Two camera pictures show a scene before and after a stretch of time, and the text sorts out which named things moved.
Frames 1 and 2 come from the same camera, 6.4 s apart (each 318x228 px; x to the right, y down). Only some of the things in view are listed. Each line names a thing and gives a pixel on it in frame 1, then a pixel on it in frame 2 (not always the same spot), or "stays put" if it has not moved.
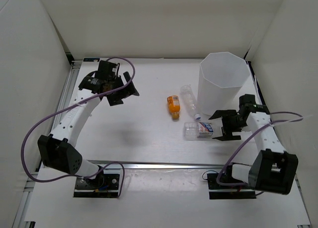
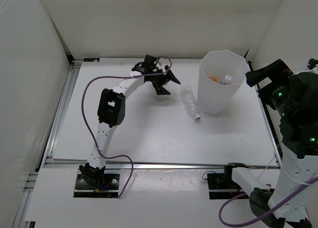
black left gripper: [115, 100] -> [164, 78]
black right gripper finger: [220, 113] -> [277, 70]
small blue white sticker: [91, 59] stays put
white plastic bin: [221, 76] stays put
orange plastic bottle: [174, 105] -> [213, 79]
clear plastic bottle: [190, 101] stays put
